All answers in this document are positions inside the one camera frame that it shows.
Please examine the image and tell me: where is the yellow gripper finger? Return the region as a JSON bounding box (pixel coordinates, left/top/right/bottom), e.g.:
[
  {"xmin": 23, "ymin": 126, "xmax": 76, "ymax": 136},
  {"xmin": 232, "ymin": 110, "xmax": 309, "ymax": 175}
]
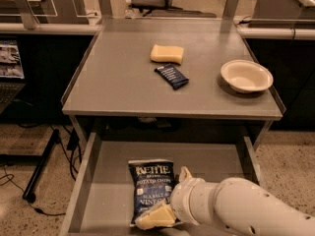
[
  {"xmin": 179, "ymin": 166, "xmax": 192, "ymax": 182},
  {"xmin": 135, "ymin": 204, "xmax": 176, "ymax": 230}
]

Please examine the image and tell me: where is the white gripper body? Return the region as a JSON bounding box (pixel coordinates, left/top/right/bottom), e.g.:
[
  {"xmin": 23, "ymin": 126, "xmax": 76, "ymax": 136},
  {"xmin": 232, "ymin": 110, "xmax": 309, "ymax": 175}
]
[{"xmin": 170, "ymin": 178, "xmax": 214, "ymax": 225}]

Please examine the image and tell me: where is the blue kettle chip bag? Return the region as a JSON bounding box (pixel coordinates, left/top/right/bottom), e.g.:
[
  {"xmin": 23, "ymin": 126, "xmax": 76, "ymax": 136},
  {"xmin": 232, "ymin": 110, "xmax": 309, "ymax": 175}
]
[{"xmin": 128, "ymin": 158, "xmax": 175, "ymax": 226}]

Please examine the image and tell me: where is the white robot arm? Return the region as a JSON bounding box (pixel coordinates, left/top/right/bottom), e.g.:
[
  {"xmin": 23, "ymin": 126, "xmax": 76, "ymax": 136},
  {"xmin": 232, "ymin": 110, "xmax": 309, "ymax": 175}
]
[{"xmin": 135, "ymin": 166, "xmax": 315, "ymax": 236}]

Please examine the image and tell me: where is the open grey top drawer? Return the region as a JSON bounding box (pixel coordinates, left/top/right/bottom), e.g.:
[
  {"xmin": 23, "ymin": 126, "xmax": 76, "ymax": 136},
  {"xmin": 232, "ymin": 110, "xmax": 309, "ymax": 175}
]
[{"xmin": 60, "ymin": 133, "xmax": 263, "ymax": 236}]

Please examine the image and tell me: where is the grey metal counter cabinet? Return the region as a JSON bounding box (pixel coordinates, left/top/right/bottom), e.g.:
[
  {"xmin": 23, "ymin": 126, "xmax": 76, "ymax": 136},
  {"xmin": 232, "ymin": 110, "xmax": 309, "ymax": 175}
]
[{"xmin": 60, "ymin": 18, "xmax": 284, "ymax": 152}]

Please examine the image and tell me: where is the dark blue snack bar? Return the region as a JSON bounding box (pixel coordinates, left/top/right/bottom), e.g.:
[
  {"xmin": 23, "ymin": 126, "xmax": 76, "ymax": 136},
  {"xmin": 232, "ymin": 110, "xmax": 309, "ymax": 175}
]
[{"xmin": 155, "ymin": 64, "xmax": 189, "ymax": 89}]

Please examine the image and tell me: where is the white bowl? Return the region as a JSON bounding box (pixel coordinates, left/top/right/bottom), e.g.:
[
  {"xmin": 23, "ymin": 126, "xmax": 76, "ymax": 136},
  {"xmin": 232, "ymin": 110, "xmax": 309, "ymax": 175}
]
[{"xmin": 220, "ymin": 60, "xmax": 274, "ymax": 93}]

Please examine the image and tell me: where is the yellow sponge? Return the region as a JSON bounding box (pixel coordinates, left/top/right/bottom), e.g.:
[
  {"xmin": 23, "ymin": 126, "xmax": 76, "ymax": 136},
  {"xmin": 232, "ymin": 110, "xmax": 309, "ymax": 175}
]
[{"xmin": 150, "ymin": 44, "xmax": 184, "ymax": 64}]

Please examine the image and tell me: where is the black table leg bar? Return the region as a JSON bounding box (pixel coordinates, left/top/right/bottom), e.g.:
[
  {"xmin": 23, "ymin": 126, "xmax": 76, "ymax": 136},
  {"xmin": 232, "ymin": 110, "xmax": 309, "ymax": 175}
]
[{"xmin": 23, "ymin": 129, "xmax": 59, "ymax": 204}]

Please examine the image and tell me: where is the black office chair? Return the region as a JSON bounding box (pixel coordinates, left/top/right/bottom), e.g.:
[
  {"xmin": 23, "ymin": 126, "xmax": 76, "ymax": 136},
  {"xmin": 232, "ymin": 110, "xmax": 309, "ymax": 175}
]
[{"xmin": 130, "ymin": 0, "xmax": 217, "ymax": 18}]

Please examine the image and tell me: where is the open laptop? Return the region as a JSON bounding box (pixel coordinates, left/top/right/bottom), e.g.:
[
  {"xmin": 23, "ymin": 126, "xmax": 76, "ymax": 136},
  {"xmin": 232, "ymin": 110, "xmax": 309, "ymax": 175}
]
[{"xmin": 0, "ymin": 37, "xmax": 26, "ymax": 113}]

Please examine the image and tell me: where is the clear acrylic barrier panel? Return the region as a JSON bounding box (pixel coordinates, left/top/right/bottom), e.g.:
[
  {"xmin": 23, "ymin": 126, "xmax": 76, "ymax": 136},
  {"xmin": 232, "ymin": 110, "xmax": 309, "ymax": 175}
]
[{"xmin": 0, "ymin": 0, "xmax": 102, "ymax": 18}]

